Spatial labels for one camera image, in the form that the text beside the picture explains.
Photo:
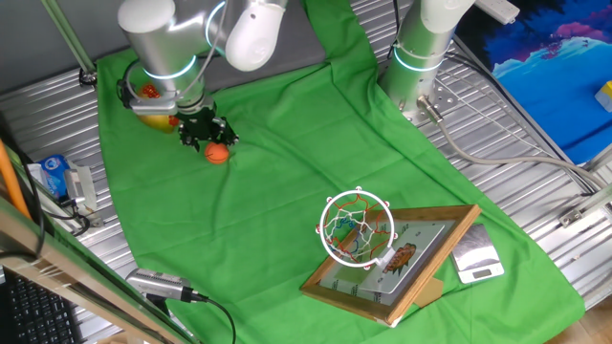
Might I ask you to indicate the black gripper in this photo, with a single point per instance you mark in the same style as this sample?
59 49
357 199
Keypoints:
197 122

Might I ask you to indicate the orange mini basketball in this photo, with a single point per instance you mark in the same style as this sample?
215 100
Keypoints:
217 154

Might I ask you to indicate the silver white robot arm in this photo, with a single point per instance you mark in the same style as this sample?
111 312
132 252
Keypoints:
162 43

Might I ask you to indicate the white mini basketball hoop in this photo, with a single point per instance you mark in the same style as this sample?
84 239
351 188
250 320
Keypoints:
425 234

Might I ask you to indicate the gold piggy bank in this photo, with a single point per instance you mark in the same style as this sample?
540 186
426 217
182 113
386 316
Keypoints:
160 123

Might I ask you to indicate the green cloth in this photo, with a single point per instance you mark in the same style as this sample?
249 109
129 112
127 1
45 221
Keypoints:
287 167

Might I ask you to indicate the grey fabric cushion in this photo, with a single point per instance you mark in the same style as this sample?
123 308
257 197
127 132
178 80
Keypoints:
296 43

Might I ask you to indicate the black pole clamp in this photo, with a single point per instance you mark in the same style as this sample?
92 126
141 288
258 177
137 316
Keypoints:
88 77

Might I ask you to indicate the blue tissue pack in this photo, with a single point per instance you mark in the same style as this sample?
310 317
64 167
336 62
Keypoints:
55 174

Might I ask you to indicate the green metal pole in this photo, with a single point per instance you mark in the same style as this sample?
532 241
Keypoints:
67 33

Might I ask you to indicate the orange pole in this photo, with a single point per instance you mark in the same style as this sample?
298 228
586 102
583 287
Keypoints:
10 177

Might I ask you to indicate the wooden beam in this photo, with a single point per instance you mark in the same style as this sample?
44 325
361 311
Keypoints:
57 272

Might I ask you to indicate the black keyboard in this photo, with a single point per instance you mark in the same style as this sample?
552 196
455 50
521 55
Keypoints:
33 315

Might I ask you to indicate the silver kitchen scale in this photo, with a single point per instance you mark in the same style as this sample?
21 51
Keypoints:
473 253

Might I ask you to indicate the white power strip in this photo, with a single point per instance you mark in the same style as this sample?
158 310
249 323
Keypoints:
497 9

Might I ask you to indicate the blue painted poster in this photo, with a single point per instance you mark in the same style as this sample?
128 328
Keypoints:
550 71

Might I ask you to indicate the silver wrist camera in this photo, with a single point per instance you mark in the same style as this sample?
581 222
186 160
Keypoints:
153 107

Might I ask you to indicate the silver side camera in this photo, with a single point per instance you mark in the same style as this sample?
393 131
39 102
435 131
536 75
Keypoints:
79 184

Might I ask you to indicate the aluminium camera bracket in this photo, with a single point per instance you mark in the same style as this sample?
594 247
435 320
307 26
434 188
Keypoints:
93 217

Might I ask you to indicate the silver ribbed camera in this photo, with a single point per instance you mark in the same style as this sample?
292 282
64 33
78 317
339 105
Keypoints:
158 284

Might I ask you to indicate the wooden picture frame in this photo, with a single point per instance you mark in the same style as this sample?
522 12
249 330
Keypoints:
430 267

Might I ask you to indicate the aluminium profile rail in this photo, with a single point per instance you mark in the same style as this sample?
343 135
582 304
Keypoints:
600 160
583 208

